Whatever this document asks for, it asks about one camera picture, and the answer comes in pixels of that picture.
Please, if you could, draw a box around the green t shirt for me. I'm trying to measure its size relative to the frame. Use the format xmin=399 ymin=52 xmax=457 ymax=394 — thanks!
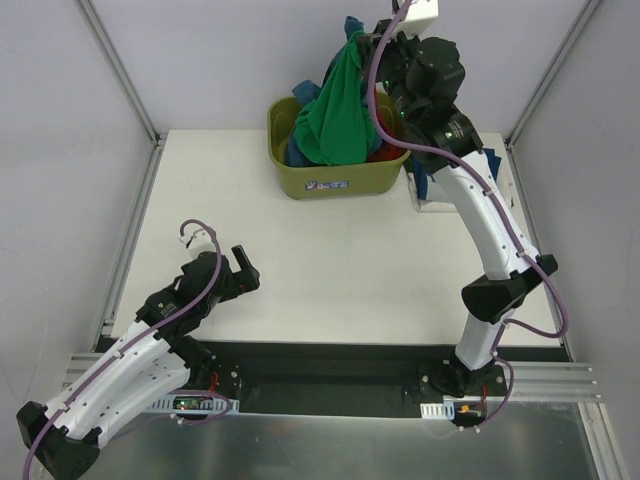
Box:
xmin=293 ymin=30 xmax=376 ymax=166

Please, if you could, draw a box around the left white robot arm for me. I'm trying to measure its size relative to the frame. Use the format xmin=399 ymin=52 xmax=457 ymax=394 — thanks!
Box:
xmin=16 ymin=245 xmax=260 ymax=479

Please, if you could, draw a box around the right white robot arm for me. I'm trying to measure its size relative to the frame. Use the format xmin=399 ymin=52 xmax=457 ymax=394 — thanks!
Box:
xmin=357 ymin=19 xmax=558 ymax=398

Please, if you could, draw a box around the red t shirt in bin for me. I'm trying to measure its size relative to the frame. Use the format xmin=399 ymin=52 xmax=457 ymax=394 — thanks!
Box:
xmin=367 ymin=114 xmax=406 ymax=163

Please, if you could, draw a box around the folded navy printed t shirt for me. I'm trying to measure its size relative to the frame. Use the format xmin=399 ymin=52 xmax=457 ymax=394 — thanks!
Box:
xmin=404 ymin=148 xmax=502 ymax=208

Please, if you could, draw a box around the olive green plastic bin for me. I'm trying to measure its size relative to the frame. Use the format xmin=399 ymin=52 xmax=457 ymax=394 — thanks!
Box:
xmin=267 ymin=96 xmax=410 ymax=200

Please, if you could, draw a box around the blue t shirt in bin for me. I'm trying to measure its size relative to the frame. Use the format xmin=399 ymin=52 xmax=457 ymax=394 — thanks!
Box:
xmin=284 ymin=16 xmax=364 ymax=168

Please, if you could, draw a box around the folded white t shirt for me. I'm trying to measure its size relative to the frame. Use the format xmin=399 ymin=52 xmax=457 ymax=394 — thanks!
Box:
xmin=407 ymin=159 xmax=515 ymax=213

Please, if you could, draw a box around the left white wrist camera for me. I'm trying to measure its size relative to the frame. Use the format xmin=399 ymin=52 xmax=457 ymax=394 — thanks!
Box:
xmin=179 ymin=227 xmax=217 ymax=252

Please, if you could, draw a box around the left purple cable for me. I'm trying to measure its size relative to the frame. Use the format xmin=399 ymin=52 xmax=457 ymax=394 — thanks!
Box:
xmin=24 ymin=219 xmax=236 ymax=476

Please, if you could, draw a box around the purple cable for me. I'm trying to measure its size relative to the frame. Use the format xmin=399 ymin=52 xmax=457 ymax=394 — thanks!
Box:
xmin=364 ymin=0 xmax=572 ymax=431
xmin=24 ymin=219 xmax=236 ymax=476

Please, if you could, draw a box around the left white cable duct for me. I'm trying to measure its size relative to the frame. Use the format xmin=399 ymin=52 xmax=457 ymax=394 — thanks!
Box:
xmin=145 ymin=394 xmax=239 ymax=416

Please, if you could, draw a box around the white cable duct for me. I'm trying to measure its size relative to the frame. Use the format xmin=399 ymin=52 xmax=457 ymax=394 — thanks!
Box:
xmin=420 ymin=400 xmax=455 ymax=421
xmin=145 ymin=394 xmax=239 ymax=416

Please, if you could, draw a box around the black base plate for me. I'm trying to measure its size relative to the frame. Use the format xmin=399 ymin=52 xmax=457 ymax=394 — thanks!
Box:
xmin=181 ymin=341 xmax=507 ymax=426

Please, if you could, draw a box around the right aluminium frame post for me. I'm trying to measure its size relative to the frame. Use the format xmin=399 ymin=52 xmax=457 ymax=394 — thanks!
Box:
xmin=503 ymin=0 xmax=606 ymax=147

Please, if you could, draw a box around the aluminium frame post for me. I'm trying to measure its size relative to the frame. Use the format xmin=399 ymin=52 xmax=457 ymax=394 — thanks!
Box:
xmin=74 ymin=0 xmax=169 ymax=146
xmin=503 ymin=0 xmax=606 ymax=147

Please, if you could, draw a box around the left aluminium frame post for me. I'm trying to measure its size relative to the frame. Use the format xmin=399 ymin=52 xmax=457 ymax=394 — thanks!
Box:
xmin=74 ymin=0 xmax=169 ymax=146

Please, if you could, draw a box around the right white cable duct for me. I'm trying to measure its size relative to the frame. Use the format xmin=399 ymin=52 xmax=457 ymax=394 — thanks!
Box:
xmin=420 ymin=400 xmax=455 ymax=421

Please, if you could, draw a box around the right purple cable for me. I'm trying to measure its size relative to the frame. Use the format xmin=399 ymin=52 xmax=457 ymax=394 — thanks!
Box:
xmin=364 ymin=0 xmax=572 ymax=431

